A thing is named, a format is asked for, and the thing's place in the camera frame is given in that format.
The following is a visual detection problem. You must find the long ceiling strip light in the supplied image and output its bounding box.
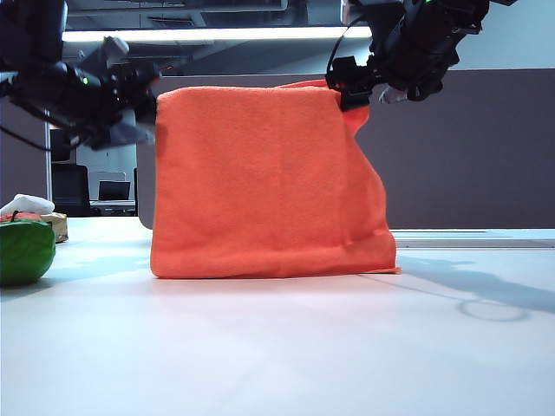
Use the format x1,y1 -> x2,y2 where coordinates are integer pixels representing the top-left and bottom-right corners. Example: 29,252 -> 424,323
62,26 -> 374,44

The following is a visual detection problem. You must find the wide grey desk partition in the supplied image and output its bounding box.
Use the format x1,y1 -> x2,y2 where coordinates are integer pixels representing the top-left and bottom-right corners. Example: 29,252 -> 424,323
136,68 -> 555,231

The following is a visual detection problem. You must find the dark background cabinet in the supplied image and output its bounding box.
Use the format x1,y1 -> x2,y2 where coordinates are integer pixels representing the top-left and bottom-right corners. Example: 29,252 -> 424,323
49,128 -> 78,164

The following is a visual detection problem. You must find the dark laptop screen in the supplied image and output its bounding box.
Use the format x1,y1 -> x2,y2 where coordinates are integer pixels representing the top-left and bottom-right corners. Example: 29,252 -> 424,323
97,180 -> 132,203

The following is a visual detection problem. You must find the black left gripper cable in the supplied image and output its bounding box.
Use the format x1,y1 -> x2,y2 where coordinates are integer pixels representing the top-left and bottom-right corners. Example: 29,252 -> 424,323
0,125 -> 53,152

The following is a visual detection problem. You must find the green toy apple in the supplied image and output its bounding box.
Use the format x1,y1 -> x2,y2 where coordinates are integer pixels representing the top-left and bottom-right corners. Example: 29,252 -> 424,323
0,218 -> 57,288

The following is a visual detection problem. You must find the orange microfiber cloth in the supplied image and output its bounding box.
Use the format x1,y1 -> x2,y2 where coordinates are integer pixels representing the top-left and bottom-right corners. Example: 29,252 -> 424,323
149,79 -> 402,280

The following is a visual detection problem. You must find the black office chair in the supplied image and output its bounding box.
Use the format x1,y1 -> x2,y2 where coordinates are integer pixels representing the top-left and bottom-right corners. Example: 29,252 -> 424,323
50,164 -> 91,218

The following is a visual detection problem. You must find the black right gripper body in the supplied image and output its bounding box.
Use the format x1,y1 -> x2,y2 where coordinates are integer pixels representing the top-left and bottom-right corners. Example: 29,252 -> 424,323
368,0 -> 489,101

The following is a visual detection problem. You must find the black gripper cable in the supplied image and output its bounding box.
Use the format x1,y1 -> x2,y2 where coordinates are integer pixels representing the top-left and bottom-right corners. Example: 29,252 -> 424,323
325,16 -> 375,75
0,125 -> 53,152

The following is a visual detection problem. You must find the narrow grey desk partition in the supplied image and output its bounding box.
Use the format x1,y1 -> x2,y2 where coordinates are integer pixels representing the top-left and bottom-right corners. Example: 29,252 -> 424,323
0,103 -> 52,209

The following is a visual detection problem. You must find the red-orange toy fruit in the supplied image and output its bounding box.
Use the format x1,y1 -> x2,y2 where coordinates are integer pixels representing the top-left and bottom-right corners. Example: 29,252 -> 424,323
1,210 -> 44,224

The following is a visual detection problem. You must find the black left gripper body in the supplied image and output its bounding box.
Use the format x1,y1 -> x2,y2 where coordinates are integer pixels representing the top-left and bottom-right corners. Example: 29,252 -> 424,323
0,55 -> 164,148

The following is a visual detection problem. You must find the beige cardboard box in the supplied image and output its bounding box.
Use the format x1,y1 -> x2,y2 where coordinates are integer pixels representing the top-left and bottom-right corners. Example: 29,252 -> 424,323
41,211 -> 69,244

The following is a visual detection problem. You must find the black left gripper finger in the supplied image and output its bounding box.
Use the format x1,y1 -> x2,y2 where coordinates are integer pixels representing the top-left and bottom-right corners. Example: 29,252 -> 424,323
93,120 -> 157,151
101,36 -> 131,60

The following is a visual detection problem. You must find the white crumpled cloth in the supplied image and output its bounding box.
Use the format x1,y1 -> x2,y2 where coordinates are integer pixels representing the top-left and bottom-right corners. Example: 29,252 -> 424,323
0,193 -> 56,217

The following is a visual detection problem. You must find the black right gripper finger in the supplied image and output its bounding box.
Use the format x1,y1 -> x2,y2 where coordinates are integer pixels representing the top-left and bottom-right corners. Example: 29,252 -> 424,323
325,55 -> 378,112
379,84 -> 408,105

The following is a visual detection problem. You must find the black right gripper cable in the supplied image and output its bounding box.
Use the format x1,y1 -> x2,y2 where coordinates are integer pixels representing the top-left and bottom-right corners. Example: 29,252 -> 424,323
325,16 -> 375,75

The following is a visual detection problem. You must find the white background office desk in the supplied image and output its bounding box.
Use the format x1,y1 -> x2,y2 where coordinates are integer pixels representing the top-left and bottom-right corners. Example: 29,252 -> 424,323
88,171 -> 138,217

